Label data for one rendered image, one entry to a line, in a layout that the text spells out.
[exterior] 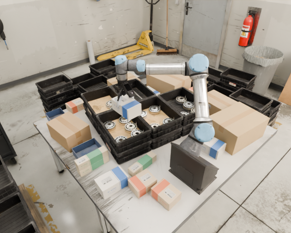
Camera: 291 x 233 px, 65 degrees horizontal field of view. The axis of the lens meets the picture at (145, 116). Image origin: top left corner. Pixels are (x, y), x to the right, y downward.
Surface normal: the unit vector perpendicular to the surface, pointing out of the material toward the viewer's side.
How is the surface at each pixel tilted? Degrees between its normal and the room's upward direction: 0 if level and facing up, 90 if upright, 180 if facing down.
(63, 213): 0
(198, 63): 46
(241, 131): 0
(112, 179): 0
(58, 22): 90
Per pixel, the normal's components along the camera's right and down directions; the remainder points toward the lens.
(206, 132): -0.11, 0.14
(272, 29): -0.75, 0.40
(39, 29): 0.66, 0.44
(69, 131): -0.01, -0.80
